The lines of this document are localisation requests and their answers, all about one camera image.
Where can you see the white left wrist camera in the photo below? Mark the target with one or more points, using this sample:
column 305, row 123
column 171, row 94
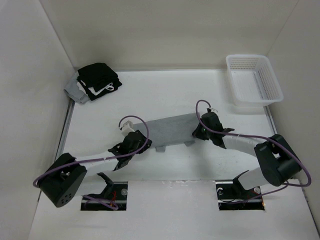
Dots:
column 127, row 128

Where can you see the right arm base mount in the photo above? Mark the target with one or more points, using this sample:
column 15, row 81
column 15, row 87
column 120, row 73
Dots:
column 232, row 196

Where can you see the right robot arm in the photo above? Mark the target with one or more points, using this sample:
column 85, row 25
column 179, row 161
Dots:
column 275, row 165

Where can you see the folded black tank top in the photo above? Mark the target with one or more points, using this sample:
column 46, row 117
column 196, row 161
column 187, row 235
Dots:
column 98, row 75

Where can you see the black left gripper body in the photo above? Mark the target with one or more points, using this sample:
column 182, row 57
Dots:
column 141, row 144

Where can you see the grey tank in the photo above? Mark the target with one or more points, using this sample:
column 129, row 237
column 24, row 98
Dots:
column 170, row 131
column 73, row 91

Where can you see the folded grey tank top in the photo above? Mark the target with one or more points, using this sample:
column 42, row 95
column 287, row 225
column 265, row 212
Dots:
column 73, row 91

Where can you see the folded white tank top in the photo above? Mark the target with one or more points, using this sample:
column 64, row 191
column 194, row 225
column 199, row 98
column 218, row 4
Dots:
column 109, row 87

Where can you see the white plastic basket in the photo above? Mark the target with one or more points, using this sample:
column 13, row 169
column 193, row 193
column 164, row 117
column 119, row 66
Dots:
column 252, row 81

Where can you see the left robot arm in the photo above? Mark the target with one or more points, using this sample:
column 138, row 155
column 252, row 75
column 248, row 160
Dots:
column 62, row 180

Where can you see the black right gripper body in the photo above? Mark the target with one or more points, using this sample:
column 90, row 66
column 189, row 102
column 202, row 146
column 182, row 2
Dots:
column 202, row 133

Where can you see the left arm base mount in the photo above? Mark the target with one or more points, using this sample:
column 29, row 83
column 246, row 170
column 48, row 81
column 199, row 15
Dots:
column 110, row 195

